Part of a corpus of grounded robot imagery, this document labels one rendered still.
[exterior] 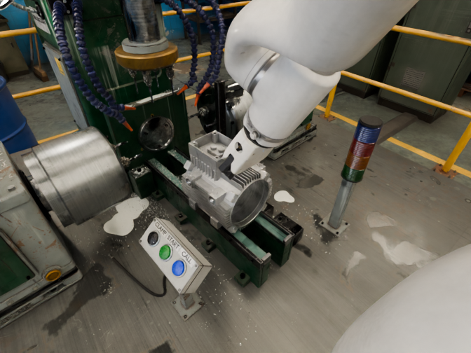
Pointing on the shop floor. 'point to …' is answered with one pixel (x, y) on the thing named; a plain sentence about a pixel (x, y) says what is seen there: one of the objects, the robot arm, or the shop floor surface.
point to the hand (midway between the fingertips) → (234, 167)
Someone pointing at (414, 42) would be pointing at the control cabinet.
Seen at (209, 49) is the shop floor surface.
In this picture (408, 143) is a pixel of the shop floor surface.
